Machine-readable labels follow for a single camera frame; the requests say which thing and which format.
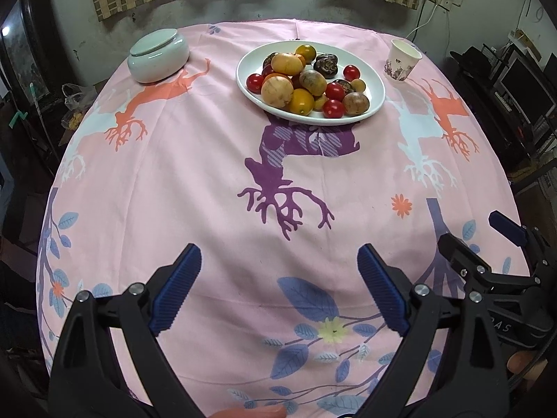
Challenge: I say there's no plastic bag on floor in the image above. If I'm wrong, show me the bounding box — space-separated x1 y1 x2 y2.
61 83 97 131

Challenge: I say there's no white lidded ceramic jar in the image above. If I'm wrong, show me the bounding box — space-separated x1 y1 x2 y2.
126 28 190 84

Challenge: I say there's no black equipment rack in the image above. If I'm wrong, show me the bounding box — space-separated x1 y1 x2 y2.
450 44 556 193

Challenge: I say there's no patterned paper cup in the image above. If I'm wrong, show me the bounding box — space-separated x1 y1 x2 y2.
384 39 423 81

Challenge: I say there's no pink patterned tablecloth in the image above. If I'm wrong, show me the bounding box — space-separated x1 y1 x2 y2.
37 20 528 417

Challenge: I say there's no white oval plate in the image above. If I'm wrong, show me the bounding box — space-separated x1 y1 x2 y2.
236 41 386 126

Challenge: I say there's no brown passion fruit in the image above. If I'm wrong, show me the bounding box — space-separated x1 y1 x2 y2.
343 92 370 117

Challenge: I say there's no white power cable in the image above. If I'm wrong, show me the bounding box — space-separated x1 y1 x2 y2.
404 1 438 43

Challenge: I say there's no green yellow round fruit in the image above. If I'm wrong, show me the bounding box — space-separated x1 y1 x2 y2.
298 70 328 97

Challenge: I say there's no small tan longan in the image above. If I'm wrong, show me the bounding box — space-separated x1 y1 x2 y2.
313 93 329 111
350 78 366 93

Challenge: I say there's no person's right hand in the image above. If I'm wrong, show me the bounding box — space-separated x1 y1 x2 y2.
507 351 548 390

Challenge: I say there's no small orange mandarin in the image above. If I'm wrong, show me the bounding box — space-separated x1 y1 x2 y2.
295 53 307 69

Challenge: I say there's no striped pepino melon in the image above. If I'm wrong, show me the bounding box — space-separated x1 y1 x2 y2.
260 77 293 109

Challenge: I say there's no dark red plum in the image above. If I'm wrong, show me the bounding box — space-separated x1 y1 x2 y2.
291 75 301 89
261 64 274 77

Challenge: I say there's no person's left hand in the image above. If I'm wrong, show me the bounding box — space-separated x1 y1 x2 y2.
210 405 287 418

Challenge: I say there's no yellow orange oval tomato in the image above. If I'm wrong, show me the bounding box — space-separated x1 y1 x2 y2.
285 88 314 116

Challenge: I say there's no large orange mandarin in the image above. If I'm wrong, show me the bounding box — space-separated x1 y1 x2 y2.
264 72 292 84

